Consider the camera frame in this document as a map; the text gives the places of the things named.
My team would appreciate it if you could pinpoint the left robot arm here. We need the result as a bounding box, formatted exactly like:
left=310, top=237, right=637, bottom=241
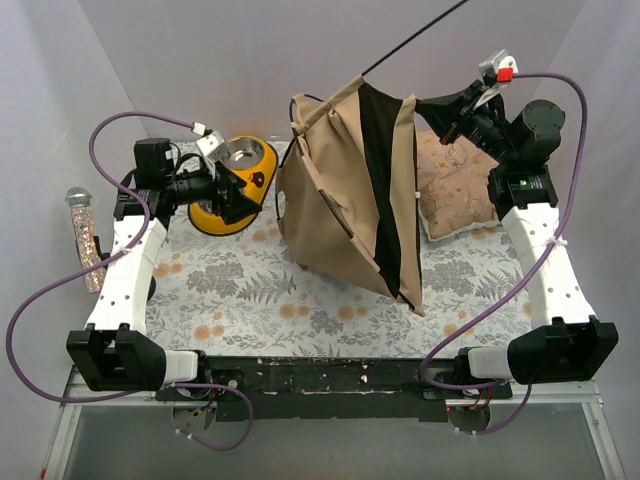
left=66, top=132, right=278, bottom=400

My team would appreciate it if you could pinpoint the aluminium frame rail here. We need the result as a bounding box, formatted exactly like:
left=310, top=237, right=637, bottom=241
left=43, top=382, right=624, bottom=479

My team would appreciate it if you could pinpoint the purple cable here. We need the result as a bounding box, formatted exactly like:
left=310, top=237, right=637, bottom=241
left=418, top=73, right=587, bottom=437
left=5, top=112, right=255, bottom=452

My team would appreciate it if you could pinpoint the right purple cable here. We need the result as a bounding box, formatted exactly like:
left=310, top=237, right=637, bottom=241
left=418, top=73, right=587, bottom=437

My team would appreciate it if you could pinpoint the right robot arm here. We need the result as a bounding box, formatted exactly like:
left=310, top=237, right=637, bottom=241
left=416, top=80, right=619, bottom=398

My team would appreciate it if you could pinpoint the yellow double pet bowl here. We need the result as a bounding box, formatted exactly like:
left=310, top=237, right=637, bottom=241
left=188, top=135, right=278, bottom=237

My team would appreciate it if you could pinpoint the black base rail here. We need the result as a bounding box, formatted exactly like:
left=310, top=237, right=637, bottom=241
left=154, top=355, right=516, bottom=424

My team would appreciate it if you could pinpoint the beige patterned pillow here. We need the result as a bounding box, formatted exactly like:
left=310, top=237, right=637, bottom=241
left=416, top=130, right=499, bottom=242

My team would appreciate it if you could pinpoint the glitter toy microphone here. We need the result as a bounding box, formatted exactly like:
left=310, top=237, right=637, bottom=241
left=65, top=187, right=102, bottom=270

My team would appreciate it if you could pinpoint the floral table mat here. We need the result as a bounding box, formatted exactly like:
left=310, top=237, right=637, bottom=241
left=146, top=199, right=532, bottom=358

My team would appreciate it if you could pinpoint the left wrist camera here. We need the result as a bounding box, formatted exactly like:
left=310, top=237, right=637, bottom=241
left=196, top=131, right=228, bottom=177

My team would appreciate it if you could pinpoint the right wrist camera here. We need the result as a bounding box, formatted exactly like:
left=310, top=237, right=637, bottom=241
left=475, top=49, right=519, bottom=109

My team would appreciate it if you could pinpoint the beige fabric pet tent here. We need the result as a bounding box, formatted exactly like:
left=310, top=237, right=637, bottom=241
left=275, top=74, right=427, bottom=317

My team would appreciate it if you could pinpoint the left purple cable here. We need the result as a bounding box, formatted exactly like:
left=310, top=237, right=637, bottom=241
left=5, top=112, right=255, bottom=452

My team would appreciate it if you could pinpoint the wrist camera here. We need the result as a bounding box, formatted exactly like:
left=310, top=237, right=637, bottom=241
left=475, top=49, right=519, bottom=109
left=196, top=131, right=228, bottom=177

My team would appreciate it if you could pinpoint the black microphone stand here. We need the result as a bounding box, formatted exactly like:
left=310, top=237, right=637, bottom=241
left=93, top=235, right=156, bottom=300

